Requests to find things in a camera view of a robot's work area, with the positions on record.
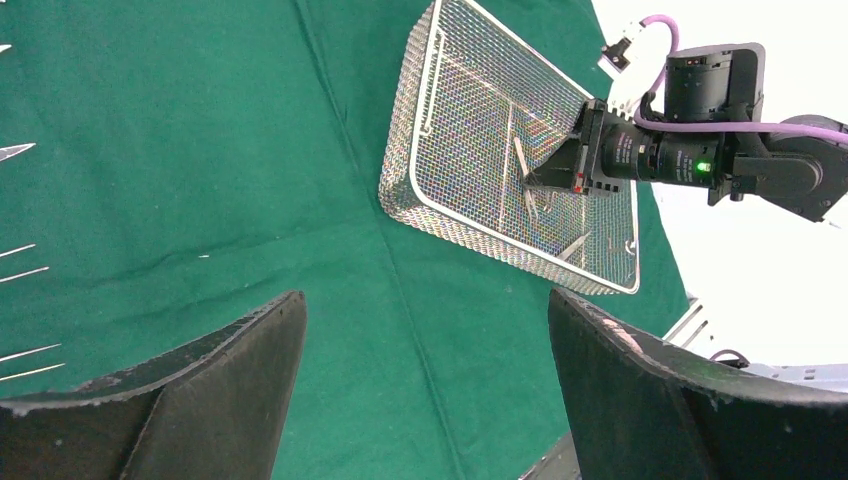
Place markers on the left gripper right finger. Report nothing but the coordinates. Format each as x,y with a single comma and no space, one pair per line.
640,407

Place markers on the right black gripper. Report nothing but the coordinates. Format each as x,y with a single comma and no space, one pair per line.
576,166

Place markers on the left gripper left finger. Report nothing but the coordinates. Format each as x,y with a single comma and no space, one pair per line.
214,408

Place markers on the wire mesh instrument tray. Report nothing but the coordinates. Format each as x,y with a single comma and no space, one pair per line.
476,108

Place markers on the green surgical drape cloth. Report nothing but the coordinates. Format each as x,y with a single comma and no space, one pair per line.
195,159

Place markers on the surgical scissors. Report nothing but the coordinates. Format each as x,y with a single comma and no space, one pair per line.
8,152

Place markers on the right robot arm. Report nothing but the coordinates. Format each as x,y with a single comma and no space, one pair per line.
710,135

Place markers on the aluminium frame rail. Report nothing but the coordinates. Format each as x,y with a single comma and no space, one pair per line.
696,332

